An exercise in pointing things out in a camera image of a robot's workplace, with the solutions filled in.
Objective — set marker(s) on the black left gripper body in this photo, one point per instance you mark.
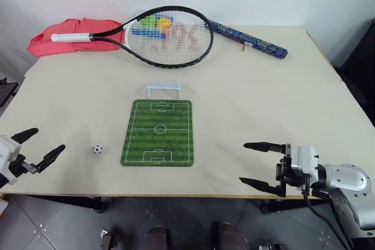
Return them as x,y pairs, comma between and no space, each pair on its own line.
20,165

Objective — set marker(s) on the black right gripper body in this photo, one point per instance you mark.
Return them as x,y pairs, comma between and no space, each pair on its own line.
286,171

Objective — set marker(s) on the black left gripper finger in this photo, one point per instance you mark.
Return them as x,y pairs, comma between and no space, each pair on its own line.
25,134
50,156

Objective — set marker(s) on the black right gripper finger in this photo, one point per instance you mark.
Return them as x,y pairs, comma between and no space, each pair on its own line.
260,146
257,183

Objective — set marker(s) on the small soccer ball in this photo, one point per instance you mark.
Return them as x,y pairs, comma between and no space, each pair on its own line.
97,149

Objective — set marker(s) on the green soccer field mat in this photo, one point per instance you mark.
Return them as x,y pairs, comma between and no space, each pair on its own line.
159,141

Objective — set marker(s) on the dark rounded shape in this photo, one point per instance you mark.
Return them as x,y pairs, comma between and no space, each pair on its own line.
154,238
230,236

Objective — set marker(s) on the black table leg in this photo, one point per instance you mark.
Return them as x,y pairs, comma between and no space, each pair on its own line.
99,203

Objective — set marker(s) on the blue patterned long tube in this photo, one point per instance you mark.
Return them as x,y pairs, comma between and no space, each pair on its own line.
257,42

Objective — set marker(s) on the black white tennis racket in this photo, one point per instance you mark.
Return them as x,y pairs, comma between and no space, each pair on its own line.
70,37

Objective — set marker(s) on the red folded cloth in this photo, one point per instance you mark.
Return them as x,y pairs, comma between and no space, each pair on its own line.
58,32

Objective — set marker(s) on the white miniature goal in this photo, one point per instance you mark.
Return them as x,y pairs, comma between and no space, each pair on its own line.
163,87

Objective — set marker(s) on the blue plastic strip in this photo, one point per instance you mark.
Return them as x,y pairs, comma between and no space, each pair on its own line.
146,32

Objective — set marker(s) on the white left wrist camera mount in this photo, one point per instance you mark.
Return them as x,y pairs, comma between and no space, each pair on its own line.
7,154

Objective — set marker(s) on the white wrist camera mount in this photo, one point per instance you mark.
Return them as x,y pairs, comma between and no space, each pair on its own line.
306,159
7,154

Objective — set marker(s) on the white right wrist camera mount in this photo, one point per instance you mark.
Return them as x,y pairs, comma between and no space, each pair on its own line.
306,159

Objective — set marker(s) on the black frame object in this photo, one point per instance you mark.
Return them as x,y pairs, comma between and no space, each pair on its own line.
6,92

